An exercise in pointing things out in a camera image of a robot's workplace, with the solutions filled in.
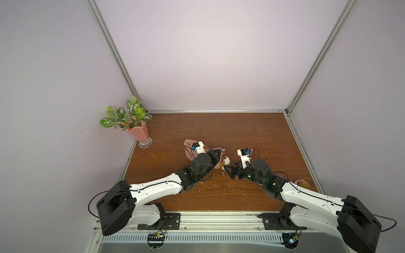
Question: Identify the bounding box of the plush cat keychain decoration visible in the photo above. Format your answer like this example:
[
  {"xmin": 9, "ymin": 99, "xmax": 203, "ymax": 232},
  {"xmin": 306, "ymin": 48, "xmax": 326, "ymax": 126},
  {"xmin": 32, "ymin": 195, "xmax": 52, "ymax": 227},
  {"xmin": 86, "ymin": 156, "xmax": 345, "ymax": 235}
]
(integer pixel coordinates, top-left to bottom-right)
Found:
[{"xmin": 220, "ymin": 156, "xmax": 231, "ymax": 170}]

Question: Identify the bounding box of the pink corduroy pencil bag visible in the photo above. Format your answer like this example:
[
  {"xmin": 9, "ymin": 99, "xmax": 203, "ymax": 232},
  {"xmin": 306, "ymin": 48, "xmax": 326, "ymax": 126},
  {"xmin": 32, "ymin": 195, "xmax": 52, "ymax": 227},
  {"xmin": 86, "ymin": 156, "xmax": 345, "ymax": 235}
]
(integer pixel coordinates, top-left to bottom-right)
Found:
[{"xmin": 183, "ymin": 139, "xmax": 230, "ymax": 170}]

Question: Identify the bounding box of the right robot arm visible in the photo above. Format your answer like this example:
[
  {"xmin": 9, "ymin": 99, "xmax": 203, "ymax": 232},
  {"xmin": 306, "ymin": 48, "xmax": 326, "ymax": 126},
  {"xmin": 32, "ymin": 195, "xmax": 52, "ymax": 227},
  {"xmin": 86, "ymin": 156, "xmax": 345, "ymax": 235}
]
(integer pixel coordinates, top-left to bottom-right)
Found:
[{"xmin": 225, "ymin": 160, "xmax": 382, "ymax": 253}]

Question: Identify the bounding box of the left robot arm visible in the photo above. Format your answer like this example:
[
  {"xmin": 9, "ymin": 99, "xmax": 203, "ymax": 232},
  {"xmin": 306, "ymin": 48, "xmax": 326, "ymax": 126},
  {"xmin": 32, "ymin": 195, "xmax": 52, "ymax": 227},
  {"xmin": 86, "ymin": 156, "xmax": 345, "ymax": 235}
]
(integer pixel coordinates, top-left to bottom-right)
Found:
[{"xmin": 96, "ymin": 149, "xmax": 222, "ymax": 236}]

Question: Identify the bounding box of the small succulent toy pot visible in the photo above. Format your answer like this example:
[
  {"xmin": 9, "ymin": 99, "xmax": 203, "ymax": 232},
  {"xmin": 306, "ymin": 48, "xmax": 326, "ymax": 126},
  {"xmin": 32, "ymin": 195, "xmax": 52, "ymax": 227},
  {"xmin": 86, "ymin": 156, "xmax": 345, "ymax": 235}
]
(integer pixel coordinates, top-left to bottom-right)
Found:
[{"xmin": 294, "ymin": 179, "xmax": 311, "ymax": 190}]

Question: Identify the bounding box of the pink vase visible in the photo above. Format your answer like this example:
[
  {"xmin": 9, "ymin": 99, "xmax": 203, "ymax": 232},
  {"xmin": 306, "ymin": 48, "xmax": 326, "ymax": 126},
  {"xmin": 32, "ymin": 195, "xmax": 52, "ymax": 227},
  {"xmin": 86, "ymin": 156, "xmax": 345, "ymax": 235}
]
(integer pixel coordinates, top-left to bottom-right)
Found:
[{"xmin": 127, "ymin": 121, "xmax": 153, "ymax": 149}]

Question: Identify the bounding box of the right circuit board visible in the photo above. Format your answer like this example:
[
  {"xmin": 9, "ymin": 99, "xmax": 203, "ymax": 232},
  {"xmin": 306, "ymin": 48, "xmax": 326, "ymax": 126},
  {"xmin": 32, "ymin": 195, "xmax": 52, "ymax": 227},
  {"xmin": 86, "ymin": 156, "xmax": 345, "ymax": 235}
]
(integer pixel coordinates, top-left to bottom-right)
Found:
[{"xmin": 281, "ymin": 233, "xmax": 299, "ymax": 249}]

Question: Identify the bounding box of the circuit board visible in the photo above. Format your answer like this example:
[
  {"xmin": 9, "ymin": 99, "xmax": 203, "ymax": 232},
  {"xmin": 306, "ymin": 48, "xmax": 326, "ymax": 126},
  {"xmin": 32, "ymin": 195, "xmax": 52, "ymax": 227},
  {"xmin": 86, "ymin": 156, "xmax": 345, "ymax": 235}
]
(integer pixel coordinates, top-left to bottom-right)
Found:
[
  {"xmin": 281, "ymin": 233, "xmax": 299, "ymax": 249},
  {"xmin": 147, "ymin": 233, "xmax": 166, "ymax": 250}
]

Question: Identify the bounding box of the left circuit board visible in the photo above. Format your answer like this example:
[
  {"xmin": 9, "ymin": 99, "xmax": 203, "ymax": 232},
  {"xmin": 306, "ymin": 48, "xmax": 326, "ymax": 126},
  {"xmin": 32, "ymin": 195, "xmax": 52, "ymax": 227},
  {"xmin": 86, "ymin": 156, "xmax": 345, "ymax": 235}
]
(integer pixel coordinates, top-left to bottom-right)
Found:
[{"xmin": 147, "ymin": 233, "xmax": 166, "ymax": 250}]

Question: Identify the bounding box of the green artificial plant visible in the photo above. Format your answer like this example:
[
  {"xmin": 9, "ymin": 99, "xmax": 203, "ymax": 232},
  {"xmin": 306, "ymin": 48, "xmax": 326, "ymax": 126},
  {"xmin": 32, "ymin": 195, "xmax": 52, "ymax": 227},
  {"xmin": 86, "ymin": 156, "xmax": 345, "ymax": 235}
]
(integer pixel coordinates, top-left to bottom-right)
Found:
[{"xmin": 100, "ymin": 96, "xmax": 152, "ymax": 130}]

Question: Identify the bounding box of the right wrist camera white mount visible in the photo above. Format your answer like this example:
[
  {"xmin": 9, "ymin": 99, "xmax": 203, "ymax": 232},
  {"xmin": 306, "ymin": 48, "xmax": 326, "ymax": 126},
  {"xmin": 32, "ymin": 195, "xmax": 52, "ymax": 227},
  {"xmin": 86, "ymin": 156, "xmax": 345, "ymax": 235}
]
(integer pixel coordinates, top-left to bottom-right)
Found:
[{"xmin": 237, "ymin": 148, "xmax": 252, "ymax": 169}]

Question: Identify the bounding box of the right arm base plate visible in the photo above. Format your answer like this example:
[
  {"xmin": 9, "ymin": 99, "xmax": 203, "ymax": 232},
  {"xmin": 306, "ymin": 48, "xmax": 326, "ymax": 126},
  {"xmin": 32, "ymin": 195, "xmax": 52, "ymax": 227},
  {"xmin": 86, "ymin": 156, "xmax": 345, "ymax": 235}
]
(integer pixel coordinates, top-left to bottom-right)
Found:
[{"xmin": 258, "ymin": 213, "xmax": 308, "ymax": 231}]

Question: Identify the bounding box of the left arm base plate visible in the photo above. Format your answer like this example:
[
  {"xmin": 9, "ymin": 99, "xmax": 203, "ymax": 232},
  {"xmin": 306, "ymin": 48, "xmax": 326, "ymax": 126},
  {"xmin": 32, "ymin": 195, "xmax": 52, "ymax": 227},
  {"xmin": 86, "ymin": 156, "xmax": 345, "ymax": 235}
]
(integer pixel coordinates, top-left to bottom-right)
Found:
[{"xmin": 137, "ymin": 213, "xmax": 181, "ymax": 231}]

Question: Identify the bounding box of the aluminium front rail frame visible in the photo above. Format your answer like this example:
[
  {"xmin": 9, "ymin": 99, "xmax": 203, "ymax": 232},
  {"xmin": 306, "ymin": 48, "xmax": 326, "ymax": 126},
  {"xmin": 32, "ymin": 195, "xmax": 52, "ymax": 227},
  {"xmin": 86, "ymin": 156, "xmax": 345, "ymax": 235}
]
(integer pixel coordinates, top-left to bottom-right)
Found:
[{"xmin": 85, "ymin": 211, "xmax": 352, "ymax": 253}]

